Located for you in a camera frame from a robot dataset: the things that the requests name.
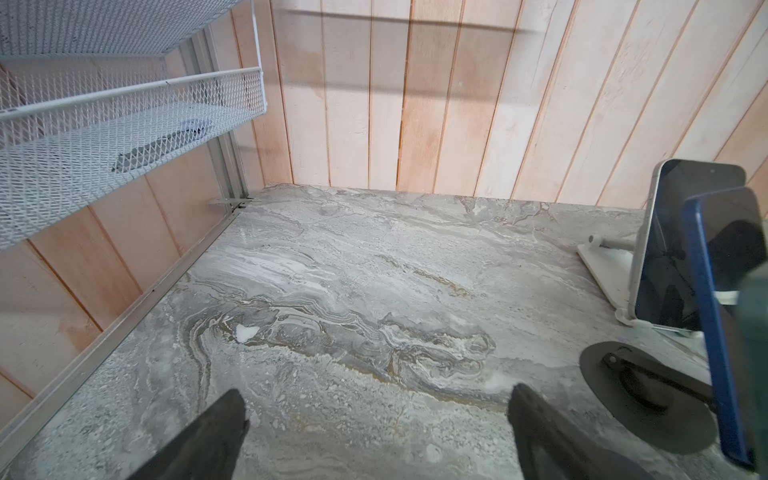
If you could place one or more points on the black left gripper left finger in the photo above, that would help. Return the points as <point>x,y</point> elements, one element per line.
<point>208,448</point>

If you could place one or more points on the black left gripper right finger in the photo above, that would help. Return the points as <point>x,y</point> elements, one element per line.
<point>549,446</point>

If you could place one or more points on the dark round phone stand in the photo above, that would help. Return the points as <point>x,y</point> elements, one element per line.
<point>664,407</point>

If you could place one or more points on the white-edged phone on stand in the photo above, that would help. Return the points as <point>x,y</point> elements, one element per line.
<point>673,182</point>

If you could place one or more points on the white folding phone stand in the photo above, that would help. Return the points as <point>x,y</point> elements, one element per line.
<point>612,270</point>

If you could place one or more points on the green-edged phone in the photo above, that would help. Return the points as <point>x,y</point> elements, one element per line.
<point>751,315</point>

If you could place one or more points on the blue-edged phone on stand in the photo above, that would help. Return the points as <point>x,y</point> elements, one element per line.
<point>724,242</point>

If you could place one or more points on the white wire mesh shelf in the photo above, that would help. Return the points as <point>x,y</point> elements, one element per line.
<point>88,104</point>

